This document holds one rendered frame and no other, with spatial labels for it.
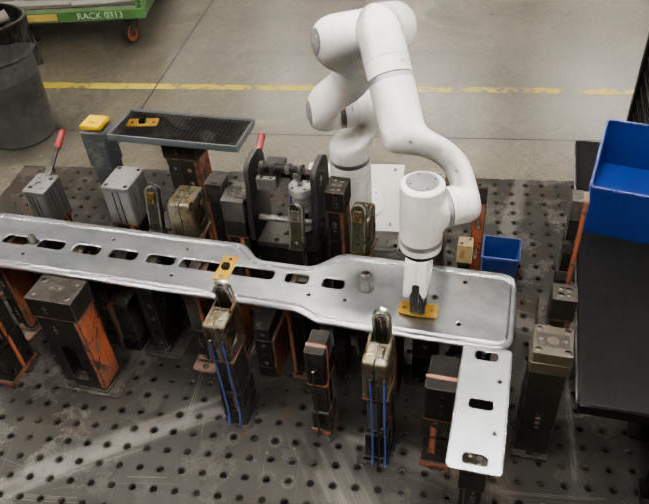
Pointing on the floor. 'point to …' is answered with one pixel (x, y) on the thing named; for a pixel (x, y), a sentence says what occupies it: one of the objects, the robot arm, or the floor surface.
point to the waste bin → (15, 81)
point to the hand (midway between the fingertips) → (418, 301)
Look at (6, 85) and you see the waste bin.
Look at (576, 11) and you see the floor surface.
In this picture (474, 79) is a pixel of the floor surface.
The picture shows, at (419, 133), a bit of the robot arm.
